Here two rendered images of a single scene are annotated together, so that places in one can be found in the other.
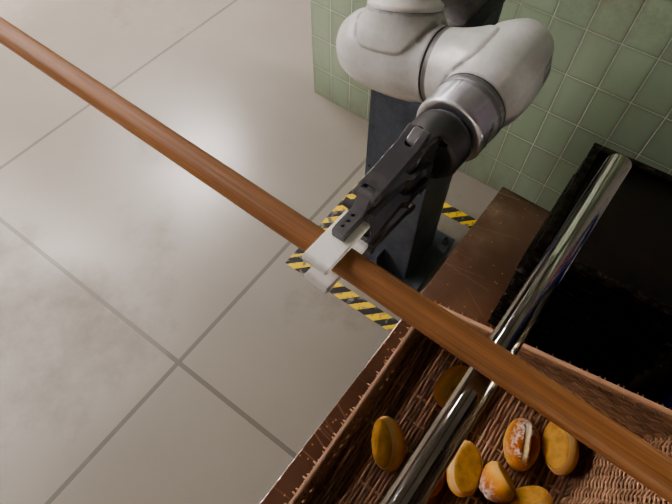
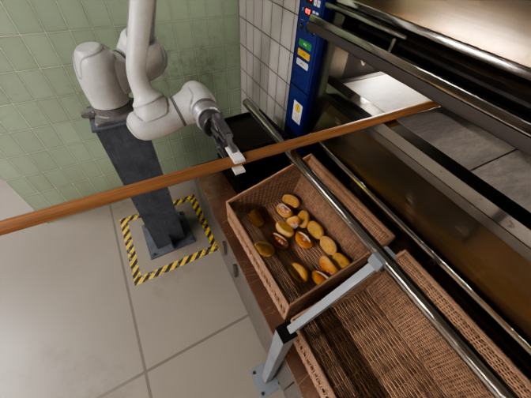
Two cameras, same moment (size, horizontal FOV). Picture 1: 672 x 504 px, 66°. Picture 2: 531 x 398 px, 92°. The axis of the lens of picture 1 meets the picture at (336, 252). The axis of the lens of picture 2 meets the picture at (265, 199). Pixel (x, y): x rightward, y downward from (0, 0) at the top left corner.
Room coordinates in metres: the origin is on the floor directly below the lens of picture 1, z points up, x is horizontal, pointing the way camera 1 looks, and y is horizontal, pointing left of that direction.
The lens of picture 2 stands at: (-0.01, 0.46, 1.66)
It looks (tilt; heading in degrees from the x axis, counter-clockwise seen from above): 49 degrees down; 292
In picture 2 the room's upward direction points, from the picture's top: 4 degrees clockwise
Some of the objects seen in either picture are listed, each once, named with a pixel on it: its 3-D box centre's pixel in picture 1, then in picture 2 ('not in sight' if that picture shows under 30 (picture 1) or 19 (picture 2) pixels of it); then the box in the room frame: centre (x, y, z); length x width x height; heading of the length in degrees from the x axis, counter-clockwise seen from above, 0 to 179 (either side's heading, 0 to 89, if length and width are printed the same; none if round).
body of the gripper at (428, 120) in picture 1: (422, 158); (216, 128); (0.39, -0.10, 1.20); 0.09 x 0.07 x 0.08; 142
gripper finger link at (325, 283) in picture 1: (336, 260); (235, 164); (0.27, 0.00, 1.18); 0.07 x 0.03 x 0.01; 142
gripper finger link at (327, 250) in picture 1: (336, 241); (235, 154); (0.27, 0.00, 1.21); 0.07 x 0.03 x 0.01; 142
